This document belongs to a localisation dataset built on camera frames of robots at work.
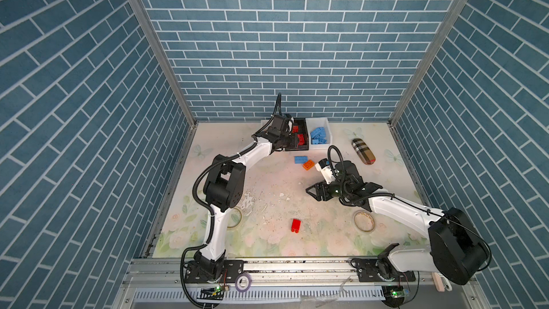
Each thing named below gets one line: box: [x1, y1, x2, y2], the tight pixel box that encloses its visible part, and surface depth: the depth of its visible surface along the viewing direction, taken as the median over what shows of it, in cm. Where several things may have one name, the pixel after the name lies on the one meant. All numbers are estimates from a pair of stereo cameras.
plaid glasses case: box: [350, 138, 377, 166], surface depth 107 cm
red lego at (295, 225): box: [290, 218, 301, 234], surface depth 84 cm
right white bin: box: [305, 117, 333, 151], surface depth 114 cm
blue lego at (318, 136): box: [310, 126, 328, 145], surface depth 114 cm
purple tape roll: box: [234, 272, 253, 293], surface depth 72 cm
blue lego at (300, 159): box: [293, 155, 309, 164], surface depth 106 cm
